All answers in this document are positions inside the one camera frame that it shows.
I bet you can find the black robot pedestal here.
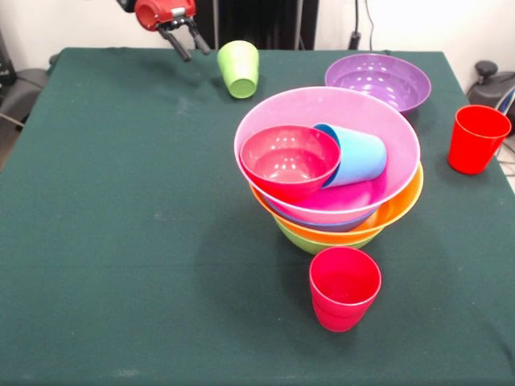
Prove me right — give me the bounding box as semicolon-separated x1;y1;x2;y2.
195;0;319;51

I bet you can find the crimson pink cup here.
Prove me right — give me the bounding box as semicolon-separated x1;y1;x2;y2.
309;245;382;333

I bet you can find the green bowl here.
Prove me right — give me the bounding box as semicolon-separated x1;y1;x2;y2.
275;219;377;256

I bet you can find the large magenta bowl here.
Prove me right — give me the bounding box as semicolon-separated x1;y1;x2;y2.
234;86;422;224

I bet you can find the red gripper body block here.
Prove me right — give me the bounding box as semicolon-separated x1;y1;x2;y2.
134;0;197;32

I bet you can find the small crimson pink bowl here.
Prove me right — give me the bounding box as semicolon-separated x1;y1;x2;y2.
240;125;342;204

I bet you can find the red cup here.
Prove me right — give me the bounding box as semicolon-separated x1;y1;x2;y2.
447;105;513;175

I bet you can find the black hanging cable with plug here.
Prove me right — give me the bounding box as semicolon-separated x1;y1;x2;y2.
348;0;375;51

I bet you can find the large orange bowl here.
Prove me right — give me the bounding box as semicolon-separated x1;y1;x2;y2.
249;162;425;246

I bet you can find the purple bowl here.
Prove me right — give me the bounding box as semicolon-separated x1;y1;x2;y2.
324;53;432;114

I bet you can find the blue bowl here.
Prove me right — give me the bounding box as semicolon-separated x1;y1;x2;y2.
265;199;377;233

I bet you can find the blue cup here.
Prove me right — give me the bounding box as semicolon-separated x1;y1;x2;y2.
313;122;388;189

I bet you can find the dark green tablecloth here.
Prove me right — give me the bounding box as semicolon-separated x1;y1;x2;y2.
0;47;515;386

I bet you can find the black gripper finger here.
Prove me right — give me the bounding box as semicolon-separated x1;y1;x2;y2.
159;26;192;63
183;18;212;55

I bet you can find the green cup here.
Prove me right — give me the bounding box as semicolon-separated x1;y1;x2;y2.
216;39;260;100

